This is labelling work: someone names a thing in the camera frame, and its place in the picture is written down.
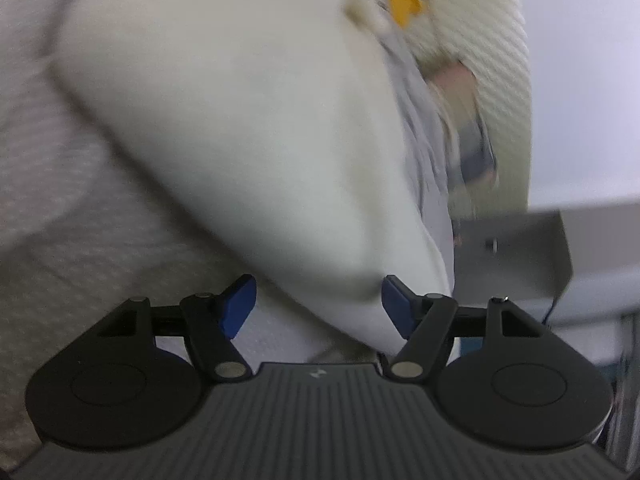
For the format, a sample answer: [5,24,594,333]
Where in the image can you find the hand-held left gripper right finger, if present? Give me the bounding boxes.
[381,275,548,383]

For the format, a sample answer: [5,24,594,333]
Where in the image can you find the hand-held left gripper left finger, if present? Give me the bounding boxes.
[97,274,258,382]

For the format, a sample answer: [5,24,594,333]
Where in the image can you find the grey bed cover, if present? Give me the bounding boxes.
[345,5,458,311]

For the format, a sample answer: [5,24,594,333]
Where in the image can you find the plaid pillow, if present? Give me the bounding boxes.
[422,59,501,197]

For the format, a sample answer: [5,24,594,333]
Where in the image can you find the white textured bed sheet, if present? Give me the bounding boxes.
[0,0,321,467]

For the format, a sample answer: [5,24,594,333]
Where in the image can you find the cream quilted headboard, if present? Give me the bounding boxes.
[400,0,535,214]

